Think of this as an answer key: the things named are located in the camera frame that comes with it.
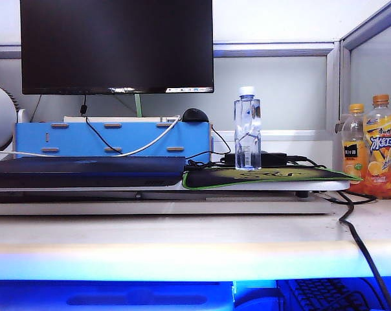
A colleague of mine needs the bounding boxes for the clear mineral water bottle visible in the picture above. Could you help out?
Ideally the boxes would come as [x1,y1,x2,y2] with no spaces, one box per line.
[234,86,263,172]

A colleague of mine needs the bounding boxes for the small orange juice bottle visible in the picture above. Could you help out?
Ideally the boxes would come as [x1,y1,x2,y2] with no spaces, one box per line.
[341,103,366,185]

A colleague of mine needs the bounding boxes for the yellow iced tea bottle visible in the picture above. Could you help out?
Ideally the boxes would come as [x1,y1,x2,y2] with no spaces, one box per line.
[363,94,391,200]

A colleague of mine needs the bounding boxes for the black green-edged mouse pad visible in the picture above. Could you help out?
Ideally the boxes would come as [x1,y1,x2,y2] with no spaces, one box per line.
[181,165,364,190]

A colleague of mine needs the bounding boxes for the black computer mouse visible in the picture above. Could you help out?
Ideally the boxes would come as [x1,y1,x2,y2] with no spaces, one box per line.
[181,108,210,123]

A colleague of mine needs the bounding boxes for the black power adapter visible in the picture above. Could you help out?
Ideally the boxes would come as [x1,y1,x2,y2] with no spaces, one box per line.
[223,152,289,167]

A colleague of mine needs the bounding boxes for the white desk riser platform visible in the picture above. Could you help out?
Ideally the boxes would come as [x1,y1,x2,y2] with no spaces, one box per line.
[0,179,351,216]

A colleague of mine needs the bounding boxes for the blue wooden monitor riser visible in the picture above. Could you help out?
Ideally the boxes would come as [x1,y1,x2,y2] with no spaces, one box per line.
[14,121,213,163]

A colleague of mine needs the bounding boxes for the black computer monitor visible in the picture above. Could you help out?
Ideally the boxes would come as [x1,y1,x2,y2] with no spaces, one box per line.
[19,0,215,95]

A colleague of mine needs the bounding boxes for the black keyboard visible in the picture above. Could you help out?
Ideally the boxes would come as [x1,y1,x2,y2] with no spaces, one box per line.
[276,278,390,311]

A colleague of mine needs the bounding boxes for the white desk fan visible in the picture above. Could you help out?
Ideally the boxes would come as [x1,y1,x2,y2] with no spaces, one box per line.
[0,82,18,163]

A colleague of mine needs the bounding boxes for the thin black mouse cable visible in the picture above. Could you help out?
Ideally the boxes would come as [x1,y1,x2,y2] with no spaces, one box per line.
[186,124,232,169]

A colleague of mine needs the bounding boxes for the white cable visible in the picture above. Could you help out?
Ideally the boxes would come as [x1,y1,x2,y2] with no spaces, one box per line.
[0,115,182,158]

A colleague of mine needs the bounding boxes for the thin black monitor cable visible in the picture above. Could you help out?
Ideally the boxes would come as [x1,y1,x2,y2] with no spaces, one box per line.
[80,94,124,155]

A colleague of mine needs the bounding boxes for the thick black power cable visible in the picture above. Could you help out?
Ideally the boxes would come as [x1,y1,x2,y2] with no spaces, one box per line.
[285,155,391,311]

